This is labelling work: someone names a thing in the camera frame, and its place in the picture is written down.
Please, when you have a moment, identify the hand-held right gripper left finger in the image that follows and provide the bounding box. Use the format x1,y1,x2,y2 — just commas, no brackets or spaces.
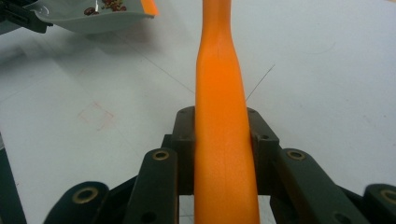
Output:
161,105,197,196

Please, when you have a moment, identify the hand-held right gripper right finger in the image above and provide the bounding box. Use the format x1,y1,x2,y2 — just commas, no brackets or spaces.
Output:
247,106,281,196

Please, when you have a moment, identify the orange brush with gray bristles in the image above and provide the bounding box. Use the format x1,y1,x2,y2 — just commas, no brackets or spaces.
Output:
0,0,262,224

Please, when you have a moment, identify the gray dustpan with orange edge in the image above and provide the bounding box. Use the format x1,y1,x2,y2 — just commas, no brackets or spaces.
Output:
23,0,161,35

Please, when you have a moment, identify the pile of red beans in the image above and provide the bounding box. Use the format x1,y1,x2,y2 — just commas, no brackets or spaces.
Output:
83,0,129,17

